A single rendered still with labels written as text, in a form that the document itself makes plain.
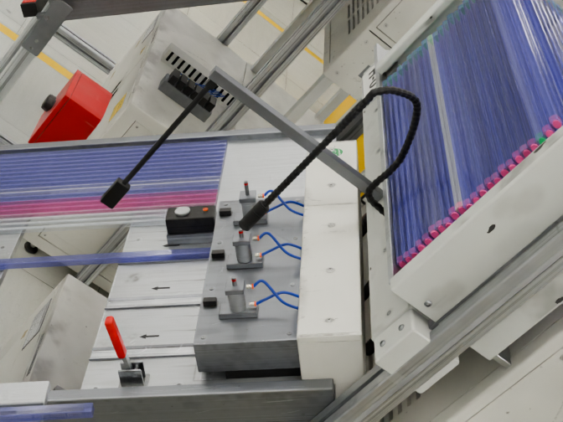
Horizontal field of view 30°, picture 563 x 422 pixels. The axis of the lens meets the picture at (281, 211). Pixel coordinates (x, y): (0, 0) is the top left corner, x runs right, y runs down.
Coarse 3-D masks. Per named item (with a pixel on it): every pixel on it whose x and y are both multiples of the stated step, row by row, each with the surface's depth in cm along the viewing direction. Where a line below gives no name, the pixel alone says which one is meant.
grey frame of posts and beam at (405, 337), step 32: (352, 128) 191; (384, 224) 142; (384, 256) 136; (544, 256) 113; (384, 288) 131; (512, 288) 116; (384, 320) 126; (416, 320) 122; (448, 320) 120; (384, 352) 122; (416, 352) 121; (448, 352) 121; (384, 384) 124; (416, 384) 124; (320, 416) 131; (352, 416) 127
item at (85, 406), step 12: (0, 408) 120; (12, 408) 120; (24, 408) 120; (36, 408) 120; (48, 408) 120; (60, 408) 120; (72, 408) 119; (84, 408) 119; (0, 420) 120; (12, 420) 120; (24, 420) 120
